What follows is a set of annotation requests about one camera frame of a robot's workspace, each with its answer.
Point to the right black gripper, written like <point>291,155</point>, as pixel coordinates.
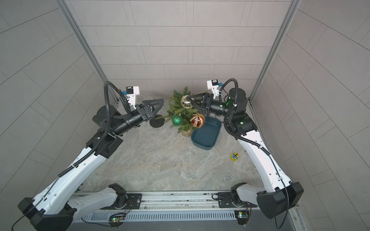
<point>206,103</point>

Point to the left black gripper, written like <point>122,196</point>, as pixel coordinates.
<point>144,112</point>

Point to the gold ball ornament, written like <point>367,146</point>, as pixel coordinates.
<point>185,102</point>

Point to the red gold striped ornament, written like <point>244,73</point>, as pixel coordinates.
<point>197,120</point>

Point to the green glitter ball ornament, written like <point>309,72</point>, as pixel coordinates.
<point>177,120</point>

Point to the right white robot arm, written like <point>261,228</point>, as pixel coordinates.
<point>238,124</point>

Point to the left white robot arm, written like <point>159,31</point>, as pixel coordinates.
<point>53,209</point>

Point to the small green christmas tree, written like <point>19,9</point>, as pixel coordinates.
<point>175,108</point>

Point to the black microphone stand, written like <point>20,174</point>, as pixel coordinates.
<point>157,122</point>

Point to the teal plastic tray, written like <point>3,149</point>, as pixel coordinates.
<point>206,136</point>

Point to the yellow round sticker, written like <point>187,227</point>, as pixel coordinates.
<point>234,156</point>

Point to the left circuit board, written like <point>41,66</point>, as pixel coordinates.
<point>116,220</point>

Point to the circuit board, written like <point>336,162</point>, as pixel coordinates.
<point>116,220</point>
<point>242,217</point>

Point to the right circuit board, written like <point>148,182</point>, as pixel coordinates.
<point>242,217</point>

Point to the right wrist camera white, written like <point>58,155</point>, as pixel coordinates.
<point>214,86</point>

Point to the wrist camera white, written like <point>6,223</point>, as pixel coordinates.
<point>214,86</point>
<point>131,93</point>

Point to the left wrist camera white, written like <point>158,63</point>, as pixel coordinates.
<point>131,93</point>

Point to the metal base rail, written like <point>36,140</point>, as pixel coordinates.
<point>188,199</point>

